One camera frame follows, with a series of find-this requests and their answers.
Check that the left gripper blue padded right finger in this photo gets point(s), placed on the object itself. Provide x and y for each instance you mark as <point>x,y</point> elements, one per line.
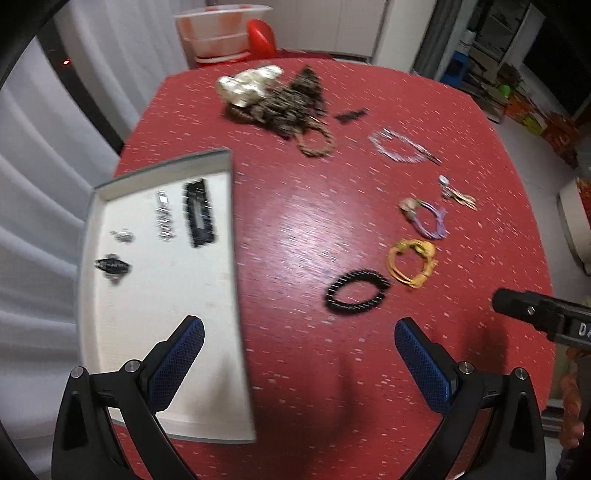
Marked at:
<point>431,366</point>

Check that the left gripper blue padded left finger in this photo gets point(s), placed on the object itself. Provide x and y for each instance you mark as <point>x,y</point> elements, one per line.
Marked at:
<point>169,361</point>

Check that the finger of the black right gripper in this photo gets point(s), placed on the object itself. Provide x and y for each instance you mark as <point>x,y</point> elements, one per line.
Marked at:
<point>563,322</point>

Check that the black claw hair clip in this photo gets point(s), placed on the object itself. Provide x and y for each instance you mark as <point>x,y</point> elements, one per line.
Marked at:
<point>113,267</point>

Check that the black beaded barrette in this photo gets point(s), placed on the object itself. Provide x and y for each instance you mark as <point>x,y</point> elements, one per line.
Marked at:
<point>198,213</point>

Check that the silver rhinestone hair clip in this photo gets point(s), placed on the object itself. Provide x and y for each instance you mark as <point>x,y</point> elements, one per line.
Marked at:
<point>164,216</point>

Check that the white shallow tray box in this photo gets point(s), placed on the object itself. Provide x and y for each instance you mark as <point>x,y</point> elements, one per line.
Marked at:
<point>168,281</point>

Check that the white curtain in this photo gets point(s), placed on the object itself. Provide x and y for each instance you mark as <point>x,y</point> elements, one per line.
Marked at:
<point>75,78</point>

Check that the blue stool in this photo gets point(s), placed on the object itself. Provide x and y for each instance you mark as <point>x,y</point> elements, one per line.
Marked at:
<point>456,70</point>

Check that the leopard print scrunchie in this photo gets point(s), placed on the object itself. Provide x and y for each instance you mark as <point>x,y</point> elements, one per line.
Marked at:
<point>287,109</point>

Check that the white polka dot scrunchie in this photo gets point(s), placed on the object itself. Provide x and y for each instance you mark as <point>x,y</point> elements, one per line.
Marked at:
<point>249,86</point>

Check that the red plastic stool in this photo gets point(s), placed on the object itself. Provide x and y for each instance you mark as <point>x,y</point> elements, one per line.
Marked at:
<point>262,44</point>

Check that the translucent plastic tub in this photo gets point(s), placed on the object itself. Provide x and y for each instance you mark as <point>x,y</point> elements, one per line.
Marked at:
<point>217,31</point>

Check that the white cabinet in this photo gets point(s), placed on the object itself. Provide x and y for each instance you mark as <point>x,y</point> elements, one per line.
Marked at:
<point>347,29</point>

